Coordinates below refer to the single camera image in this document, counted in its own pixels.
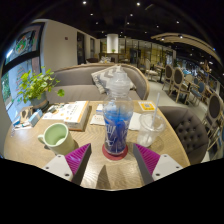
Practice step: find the clear plastic cup with straw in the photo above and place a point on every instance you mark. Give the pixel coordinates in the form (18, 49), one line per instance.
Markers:
(148, 133)

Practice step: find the pale green ceramic mug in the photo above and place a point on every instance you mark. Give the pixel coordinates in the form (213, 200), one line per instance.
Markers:
(56, 136)

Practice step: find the group of dining chairs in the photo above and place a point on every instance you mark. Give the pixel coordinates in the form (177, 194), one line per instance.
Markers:
(178, 78)

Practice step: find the small wooden stand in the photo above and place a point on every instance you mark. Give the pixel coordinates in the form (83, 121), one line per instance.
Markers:
(26, 114)

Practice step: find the clear bottle with blue label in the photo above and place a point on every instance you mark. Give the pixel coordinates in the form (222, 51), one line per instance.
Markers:
(116, 126)

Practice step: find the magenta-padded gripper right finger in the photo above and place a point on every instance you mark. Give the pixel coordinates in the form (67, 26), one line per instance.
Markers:
(165, 165)

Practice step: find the small blue box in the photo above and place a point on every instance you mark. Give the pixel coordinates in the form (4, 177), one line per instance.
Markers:
(35, 117)

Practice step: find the grey curved sofa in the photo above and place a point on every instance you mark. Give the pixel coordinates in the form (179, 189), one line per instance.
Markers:
(76, 80)

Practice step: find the white paper napkin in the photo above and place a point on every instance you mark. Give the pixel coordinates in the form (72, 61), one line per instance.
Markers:
(136, 120)

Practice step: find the small blue white card pack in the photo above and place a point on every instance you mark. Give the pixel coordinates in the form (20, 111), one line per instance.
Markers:
(99, 109)

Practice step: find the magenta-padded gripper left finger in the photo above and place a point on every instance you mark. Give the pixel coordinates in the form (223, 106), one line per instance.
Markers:
(58, 165)

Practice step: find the flat round red coaster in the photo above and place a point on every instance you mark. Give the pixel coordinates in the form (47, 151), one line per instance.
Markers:
(115, 158)

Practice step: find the grey tufted armchair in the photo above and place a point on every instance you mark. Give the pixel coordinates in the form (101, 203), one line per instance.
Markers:
(188, 130)

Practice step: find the grey white chevron cushion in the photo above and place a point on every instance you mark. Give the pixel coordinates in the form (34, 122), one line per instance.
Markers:
(100, 78)

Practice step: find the group of ceiling spotlights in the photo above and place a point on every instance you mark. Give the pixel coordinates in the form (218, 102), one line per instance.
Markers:
(138, 4)

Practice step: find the green potted plant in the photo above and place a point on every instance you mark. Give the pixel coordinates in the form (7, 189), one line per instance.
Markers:
(35, 85)

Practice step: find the white printed paper slip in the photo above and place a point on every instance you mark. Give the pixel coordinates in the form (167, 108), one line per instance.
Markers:
(97, 120)

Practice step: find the yellow square card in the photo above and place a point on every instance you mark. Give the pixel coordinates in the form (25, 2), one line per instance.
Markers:
(146, 106)

